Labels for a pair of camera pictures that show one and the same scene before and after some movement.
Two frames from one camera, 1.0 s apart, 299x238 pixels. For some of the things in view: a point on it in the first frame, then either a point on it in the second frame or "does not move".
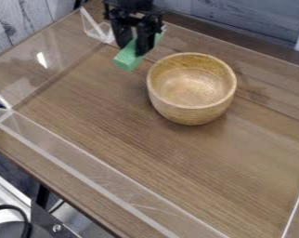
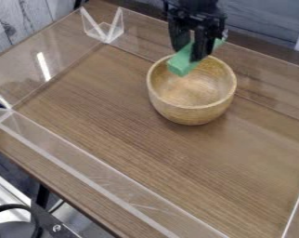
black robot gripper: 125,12 -> 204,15
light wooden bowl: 190,87 does not move
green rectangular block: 126,58 -> 180,62
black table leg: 42,197 does not move
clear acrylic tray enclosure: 74,116 does not move
